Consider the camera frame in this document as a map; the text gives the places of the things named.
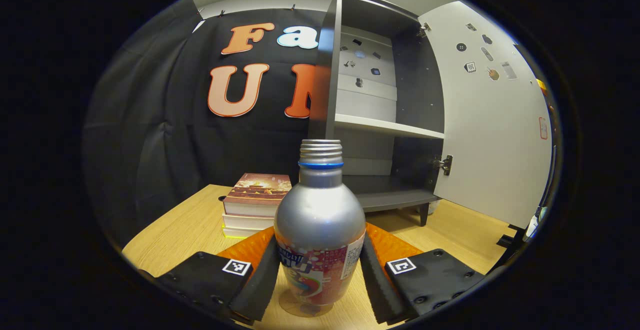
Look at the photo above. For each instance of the silver bottle with red label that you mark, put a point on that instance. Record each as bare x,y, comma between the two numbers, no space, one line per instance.
320,220

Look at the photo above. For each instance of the dark grey cabinet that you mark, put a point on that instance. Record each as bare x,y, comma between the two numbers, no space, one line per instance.
417,95

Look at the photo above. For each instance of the white cabinet shelf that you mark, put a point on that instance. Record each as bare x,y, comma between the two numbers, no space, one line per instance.
380,124

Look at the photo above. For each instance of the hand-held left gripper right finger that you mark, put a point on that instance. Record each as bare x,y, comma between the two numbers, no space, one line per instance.
380,285

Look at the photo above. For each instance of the beige cabinet door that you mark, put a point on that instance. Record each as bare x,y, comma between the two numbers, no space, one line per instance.
490,135

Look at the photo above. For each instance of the black backdrop cloth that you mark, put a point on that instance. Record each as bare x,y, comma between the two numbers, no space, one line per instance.
150,145

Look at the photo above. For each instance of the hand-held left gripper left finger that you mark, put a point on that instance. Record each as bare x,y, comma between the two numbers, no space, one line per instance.
260,285

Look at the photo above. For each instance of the yellow-edged book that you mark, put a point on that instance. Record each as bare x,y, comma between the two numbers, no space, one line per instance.
240,232

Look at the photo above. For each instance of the white-edged book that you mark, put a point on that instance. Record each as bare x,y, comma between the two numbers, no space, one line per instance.
247,221

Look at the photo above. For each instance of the metal cabinet hinge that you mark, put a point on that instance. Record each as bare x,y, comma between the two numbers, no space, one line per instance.
425,29
445,164

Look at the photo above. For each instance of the book with orange cover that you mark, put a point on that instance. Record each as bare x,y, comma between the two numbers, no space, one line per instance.
260,187

